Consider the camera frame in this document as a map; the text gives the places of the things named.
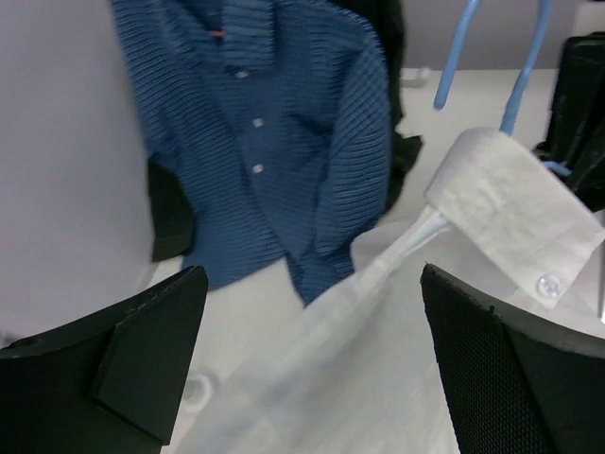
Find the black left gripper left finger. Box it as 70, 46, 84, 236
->
1, 267, 208, 454

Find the black striped shirt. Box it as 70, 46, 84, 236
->
147, 1, 423, 262

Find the blue plaid shirt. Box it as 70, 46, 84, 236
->
112, 1, 392, 303

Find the light blue hanger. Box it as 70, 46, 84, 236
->
423, 1, 579, 169

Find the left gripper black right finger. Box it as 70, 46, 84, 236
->
421, 265, 604, 454

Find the white shirt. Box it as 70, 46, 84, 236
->
171, 128, 604, 453

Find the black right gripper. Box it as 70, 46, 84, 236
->
534, 35, 604, 212

